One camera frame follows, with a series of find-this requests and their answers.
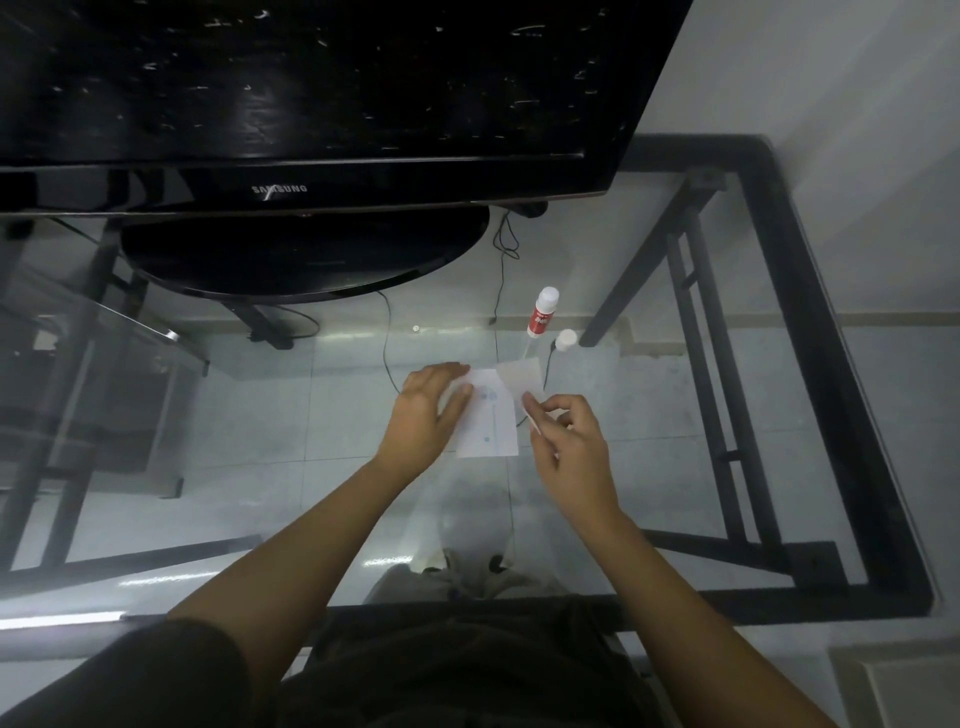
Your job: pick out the person's left thumb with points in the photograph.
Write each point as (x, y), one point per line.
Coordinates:
(459, 411)

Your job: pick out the person's dark shirt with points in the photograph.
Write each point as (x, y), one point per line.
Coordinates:
(465, 675)

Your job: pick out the white glue stick cap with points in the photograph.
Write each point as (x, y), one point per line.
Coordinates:
(566, 340)

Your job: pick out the red white glue stick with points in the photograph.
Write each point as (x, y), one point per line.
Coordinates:
(541, 311)

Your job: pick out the black oval television stand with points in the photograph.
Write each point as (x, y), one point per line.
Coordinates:
(300, 251)

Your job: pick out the person's left hand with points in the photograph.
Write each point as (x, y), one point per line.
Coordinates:
(416, 427)

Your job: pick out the person's right hand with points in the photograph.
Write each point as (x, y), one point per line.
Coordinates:
(577, 465)

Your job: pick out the person's grey shorts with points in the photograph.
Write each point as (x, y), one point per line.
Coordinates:
(465, 574)

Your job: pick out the person's right thumb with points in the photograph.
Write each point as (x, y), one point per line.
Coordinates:
(534, 414)

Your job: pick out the beige panel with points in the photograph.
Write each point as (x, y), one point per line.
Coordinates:
(900, 690)

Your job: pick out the black flat screen television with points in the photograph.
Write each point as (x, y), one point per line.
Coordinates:
(300, 82)

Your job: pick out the white paper sheet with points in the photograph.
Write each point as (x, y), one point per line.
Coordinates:
(491, 427)

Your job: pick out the black metal glass table frame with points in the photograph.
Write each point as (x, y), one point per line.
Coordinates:
(825, 375)

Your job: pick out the small translucent paper piece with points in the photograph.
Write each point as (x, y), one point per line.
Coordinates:
(521, 375)

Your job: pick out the person's left forearm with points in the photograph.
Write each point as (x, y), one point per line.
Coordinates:
(300, 562)

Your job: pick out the person's right forearm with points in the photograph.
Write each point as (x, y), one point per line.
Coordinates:
(675, 607)

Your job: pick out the glass lower shelf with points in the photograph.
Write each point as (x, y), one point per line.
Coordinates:
(90, 360)

